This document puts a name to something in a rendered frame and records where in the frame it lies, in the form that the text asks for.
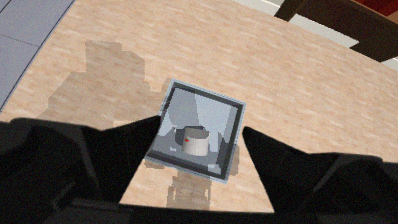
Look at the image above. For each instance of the grey square tray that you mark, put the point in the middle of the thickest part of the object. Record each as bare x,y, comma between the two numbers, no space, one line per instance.
189,106

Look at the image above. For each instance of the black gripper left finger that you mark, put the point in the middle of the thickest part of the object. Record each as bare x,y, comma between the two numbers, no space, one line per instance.
111,156

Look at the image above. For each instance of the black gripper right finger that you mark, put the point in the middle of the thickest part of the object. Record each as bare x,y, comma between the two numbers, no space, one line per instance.
292,177

